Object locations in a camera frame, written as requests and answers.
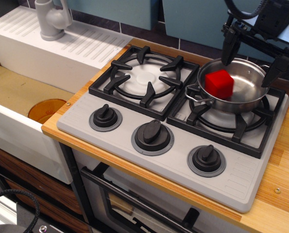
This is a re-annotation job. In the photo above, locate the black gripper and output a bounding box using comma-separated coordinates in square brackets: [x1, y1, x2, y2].
[221, 14, 289, 87]

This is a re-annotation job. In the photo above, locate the small steel pan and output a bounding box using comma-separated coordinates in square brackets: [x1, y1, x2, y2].
[185, 58, 269, 114]

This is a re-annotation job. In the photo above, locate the red cube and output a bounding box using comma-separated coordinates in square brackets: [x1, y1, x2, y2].
[204, 69, 234, 100]

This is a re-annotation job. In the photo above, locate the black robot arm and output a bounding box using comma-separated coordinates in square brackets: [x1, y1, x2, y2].
[221, 0, 289, 87]

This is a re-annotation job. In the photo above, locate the right black stove knob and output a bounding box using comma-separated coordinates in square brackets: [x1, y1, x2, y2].
[187, 145, 226, 178]

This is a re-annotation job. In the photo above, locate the black stove knob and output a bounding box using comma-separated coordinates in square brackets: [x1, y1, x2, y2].
[131, 119, 174, 156]
[88, 104, 123, 132]
[187, 145, 226, 178]

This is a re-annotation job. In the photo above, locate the grey toy stove top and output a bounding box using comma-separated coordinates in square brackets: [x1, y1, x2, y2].
[57, 88, 289, 212]

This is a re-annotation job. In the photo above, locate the middle black stove knob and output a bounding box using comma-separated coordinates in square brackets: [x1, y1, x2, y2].
[131, 119, 174, 156]

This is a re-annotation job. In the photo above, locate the left black stove knob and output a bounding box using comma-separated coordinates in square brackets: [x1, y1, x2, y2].
[88, 104, 123, 132]

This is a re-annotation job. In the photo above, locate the right black burner grate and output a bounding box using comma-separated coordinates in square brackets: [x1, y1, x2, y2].
[167, 83, 287, 159]

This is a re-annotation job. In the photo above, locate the black burner grate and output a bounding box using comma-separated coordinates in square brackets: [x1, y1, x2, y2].
[167, 83, 287, 159]
[88, 46, 200, 121]

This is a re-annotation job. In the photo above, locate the left black burner grate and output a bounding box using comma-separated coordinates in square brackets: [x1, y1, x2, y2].
[88, 46, 200, 121]

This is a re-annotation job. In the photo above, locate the oven door with window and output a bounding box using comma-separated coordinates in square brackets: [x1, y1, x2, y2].
[81, 163, 245, 233]

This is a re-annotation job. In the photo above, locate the grey toy faucet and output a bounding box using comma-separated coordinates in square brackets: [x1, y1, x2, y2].
[34, 0, 72, 41]

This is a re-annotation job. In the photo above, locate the orange sink drain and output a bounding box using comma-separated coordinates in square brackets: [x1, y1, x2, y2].
[28, 99, 66, 124]

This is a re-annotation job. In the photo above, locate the white toy sink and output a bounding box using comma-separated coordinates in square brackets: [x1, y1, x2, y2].
[0, 6, 131, 184]

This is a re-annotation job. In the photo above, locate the wooden drawer front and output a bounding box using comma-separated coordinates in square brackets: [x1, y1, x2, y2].
[0, 143, 90, 233]

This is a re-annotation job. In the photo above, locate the black braided cable overhead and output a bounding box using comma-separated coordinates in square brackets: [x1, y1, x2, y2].
[223, 0, 269, 19]

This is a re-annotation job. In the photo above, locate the black oven door handle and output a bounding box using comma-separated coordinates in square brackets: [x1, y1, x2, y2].
[80, 167, 198, 233]

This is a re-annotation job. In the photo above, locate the black braided cable lower left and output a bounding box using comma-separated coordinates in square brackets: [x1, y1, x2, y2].
[0, 189, 40, 233]

